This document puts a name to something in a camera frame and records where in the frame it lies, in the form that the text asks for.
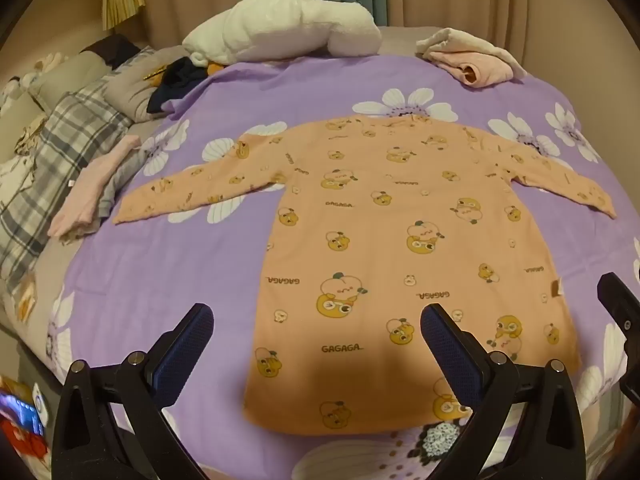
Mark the grey plaid blanket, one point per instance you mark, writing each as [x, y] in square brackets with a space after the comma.
[55, 160]

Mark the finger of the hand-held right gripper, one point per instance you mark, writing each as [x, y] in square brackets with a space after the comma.
[620, 305]

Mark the dark navy cloth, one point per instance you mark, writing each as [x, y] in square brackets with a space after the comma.
[175, 82]

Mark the pink folded cloth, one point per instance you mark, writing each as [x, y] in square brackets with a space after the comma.
[87, 195]

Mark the beige pillow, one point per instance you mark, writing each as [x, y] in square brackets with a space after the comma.
[70, 75]

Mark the white fluffy towel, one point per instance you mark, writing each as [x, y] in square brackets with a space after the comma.
[295, 27]

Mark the grey folded cloth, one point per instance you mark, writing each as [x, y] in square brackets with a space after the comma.
[117, 185]

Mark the grey pillow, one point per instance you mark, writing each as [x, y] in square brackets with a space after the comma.
[132, 90]

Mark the colourful box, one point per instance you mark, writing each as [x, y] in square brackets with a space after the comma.
[20, 415]

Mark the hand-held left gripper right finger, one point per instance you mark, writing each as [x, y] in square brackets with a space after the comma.
[450, 355]

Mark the folded cream and pink clothes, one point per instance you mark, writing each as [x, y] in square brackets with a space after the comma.
[470, 57]

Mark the orange cartoon print shirt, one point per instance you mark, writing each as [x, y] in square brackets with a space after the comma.
[380, 240]

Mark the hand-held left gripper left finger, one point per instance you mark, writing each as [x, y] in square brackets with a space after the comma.
[182, 355]

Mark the purple floral blanket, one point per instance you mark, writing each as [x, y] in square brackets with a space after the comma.
[165, 270]

